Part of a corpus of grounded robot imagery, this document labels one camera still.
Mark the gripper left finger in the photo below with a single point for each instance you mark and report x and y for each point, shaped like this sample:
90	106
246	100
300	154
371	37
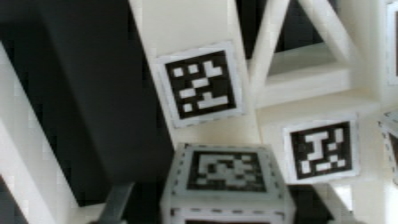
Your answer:
111	216

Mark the white chair seat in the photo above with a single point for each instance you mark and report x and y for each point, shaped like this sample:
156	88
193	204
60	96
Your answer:
321	131

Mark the white chair back piece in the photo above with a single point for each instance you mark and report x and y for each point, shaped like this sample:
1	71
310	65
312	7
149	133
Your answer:
221	96

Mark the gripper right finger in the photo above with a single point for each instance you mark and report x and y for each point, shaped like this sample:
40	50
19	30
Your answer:
342	215

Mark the white U-shaped fence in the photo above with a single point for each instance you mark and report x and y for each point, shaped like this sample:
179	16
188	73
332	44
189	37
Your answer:
29	166

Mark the white chair leg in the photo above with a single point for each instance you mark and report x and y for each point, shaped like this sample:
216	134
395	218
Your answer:
388	124
225	187

